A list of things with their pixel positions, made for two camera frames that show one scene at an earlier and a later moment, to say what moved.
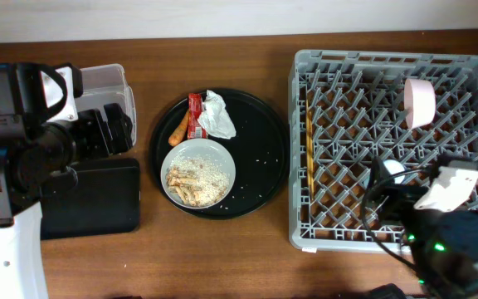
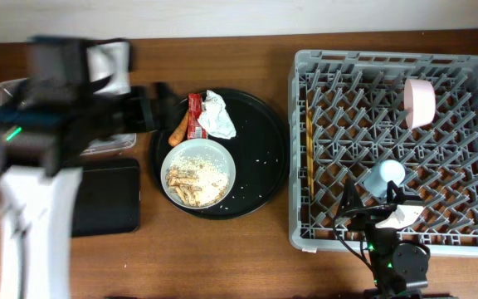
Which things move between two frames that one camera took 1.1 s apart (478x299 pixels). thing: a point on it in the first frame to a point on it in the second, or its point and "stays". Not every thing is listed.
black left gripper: [101, 144] to [137, 121]
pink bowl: [419, 103] stays
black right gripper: [404, 196] to [368, 216]
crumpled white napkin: [216, 119] stays
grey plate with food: [197, 174] stays
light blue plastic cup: [392, 167] stays
